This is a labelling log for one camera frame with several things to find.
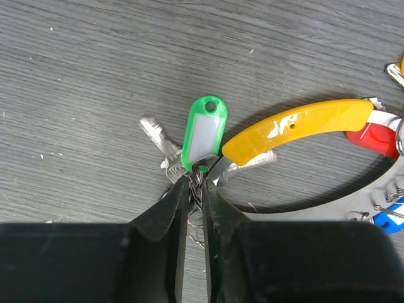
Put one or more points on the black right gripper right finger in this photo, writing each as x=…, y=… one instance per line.
x=264, y=261

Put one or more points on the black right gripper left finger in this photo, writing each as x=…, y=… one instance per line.
x=138, y=261

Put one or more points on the green tagged key pair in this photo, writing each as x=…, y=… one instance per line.
x=199, y=153

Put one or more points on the yellow handled metal keyring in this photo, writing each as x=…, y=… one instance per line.
x=309, y=120

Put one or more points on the red key tag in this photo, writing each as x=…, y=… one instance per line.
x=376, y=138

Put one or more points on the blue key tag on ring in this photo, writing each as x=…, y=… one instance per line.
x=386, y=214

